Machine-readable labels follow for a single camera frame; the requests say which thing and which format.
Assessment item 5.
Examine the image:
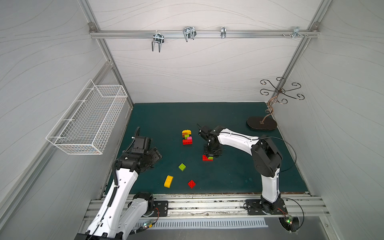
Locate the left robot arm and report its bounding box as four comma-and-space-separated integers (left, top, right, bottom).
75, 128, 162, 240

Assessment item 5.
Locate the red small lego brick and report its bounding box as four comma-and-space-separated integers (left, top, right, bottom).
188, 180, 196, 189

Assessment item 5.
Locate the metal clip hook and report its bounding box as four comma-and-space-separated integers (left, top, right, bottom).
183, 27, 197, 42
282, 27, 309, 39
221, 27, 227, 39
152, 33, 165, 53

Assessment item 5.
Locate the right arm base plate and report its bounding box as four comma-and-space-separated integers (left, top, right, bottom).
243, 199, 288, 216

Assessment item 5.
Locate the white wire basket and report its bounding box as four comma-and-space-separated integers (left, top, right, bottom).
46, 80, 128, 155

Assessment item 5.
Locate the yellow lego brick left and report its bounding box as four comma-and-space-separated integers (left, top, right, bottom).
164, 176, 174, 189

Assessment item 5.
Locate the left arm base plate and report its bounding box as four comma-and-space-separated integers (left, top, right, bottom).
150, 200, 169, 218

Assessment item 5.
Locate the red long lego brick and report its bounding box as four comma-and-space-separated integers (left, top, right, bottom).
203, 155, 213, 162

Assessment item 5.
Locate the yellow curved lego brick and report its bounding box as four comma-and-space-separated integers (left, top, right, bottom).
182, 130, 192, 135

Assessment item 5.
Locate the left metal clip hook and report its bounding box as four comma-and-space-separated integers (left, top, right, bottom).
152, 33, 165, 53

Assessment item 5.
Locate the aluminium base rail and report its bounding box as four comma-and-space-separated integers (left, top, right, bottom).
83, 193, 330, 221

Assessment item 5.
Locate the right metal clip hook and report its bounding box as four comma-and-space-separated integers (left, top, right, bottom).
282, 27, 309, 39

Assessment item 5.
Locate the black metal hook stand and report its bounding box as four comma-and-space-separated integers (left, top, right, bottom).
246, 79, 305, 131

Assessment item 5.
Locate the horizontal aluminium rail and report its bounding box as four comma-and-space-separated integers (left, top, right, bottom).
90, 29, 321, 40

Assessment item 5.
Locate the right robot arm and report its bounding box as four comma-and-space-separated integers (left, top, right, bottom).
199, 126, 283, 215

